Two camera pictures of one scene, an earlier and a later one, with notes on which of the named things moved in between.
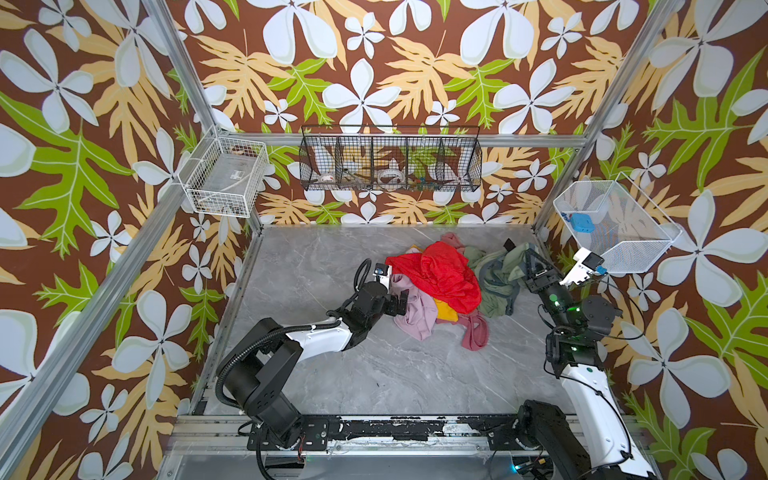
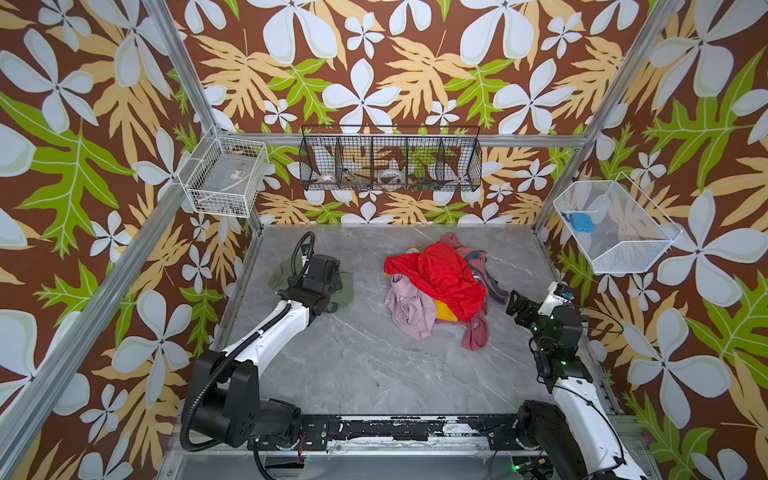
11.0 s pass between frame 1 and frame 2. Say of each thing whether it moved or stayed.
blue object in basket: stayed
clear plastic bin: stayed
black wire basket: stayed
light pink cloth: stayed
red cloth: stayed
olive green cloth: moved
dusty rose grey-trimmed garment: stayed
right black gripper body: moved
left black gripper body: moved
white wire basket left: stayed
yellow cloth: stayed
